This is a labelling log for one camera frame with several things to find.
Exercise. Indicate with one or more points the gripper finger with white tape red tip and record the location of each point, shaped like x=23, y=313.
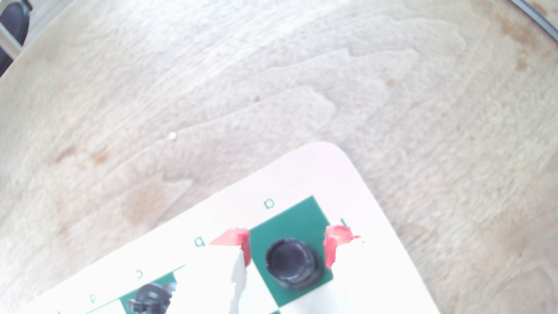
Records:
x=209, y=283
x=370, y=288

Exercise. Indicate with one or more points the black chess rook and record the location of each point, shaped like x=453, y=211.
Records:
x=294, y=264

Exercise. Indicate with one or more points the black chair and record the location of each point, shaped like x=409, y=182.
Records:
x=13, y=26

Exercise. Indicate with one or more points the black chess knight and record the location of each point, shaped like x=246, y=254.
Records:
x=150, y=300

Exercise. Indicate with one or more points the green white chess mat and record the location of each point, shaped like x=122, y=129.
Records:
x=305, y=174

